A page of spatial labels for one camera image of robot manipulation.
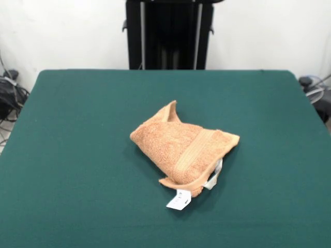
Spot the dark green table cloth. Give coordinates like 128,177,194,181
0,69,331,248

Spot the black cable bundle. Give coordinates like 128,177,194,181
0,51,31,145

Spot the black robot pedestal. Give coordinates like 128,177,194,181
122,0,215,70

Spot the black equipment with cables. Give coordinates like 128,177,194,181
298,74,331,125

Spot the orange terry towel with tags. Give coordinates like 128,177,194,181
129,100,241,210

